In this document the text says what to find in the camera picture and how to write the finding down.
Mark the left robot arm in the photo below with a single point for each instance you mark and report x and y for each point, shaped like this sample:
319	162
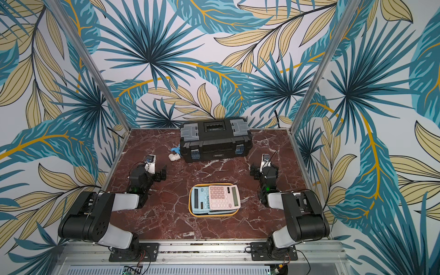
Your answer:
88	220

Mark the black plastic toolbox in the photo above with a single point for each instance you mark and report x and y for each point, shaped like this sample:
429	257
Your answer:
215	139

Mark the white pipe fitting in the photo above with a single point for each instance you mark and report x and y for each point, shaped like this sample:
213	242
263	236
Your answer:
174	157

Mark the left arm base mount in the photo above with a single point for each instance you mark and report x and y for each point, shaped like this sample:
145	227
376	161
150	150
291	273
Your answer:
136	253

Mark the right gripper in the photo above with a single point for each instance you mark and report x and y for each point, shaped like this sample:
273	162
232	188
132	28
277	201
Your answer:
258	171

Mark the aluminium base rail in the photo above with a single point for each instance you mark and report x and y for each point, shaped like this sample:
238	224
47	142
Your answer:
205	257

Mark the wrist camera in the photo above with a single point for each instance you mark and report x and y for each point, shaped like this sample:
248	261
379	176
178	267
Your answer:
265	161
150	162

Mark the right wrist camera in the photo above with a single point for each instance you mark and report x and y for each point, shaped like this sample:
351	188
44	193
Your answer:
265	161

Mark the right aluminium frame post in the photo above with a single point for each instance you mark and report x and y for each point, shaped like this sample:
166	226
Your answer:
333	44

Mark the aluminium frame post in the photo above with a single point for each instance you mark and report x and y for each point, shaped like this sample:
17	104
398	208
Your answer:
68	26
333	44

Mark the yellow plastic tray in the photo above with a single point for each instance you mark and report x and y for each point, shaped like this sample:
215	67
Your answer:
212	213

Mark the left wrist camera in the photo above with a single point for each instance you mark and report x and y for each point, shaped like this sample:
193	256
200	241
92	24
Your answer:
150	162

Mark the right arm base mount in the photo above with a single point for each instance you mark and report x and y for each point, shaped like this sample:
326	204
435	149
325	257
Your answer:
265	251

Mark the pink calculator face down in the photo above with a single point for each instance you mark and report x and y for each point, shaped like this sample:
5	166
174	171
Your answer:
224	197

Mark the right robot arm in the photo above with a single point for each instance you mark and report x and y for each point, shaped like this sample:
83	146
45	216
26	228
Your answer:
305	220

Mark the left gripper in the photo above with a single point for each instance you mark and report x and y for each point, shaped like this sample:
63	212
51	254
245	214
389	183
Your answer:
157	175

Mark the left aluminium frame post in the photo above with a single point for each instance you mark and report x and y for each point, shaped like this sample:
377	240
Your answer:
68	26

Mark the light blue calculator face down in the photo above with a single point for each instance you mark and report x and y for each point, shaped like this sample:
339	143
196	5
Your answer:
200	200

